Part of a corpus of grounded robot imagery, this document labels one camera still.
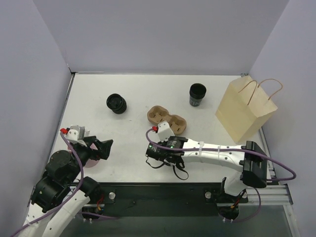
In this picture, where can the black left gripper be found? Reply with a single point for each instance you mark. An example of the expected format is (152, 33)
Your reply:
(93, 145)

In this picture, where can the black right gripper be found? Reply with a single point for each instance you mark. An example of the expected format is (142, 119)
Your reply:
(171, 158)

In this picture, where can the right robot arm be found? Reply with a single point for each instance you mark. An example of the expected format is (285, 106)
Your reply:
(250, 169)

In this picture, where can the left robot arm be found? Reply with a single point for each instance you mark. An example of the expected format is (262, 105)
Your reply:
(63, 189)

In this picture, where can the pink straw holder cup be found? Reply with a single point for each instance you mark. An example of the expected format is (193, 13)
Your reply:
(91, 163)

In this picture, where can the brown pulp cup carrier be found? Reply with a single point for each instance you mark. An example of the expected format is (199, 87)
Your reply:
(158, 114)

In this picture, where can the stack of black lids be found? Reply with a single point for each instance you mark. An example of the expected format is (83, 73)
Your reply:
(116, 103)

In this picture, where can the stack of black cups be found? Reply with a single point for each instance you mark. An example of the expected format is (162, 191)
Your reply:
(197, 93)

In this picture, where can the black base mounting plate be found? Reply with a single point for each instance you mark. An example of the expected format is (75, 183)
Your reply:
(163, 200)

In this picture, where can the tan paper bag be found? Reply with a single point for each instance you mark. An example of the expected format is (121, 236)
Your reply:
(245, 107)

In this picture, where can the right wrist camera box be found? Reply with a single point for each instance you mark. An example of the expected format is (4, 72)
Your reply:
(164, 131)

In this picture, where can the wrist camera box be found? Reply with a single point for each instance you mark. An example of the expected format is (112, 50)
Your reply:
(164, 131)
(76, 134)

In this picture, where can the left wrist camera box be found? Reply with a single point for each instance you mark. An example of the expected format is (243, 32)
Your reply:
(76, 134)

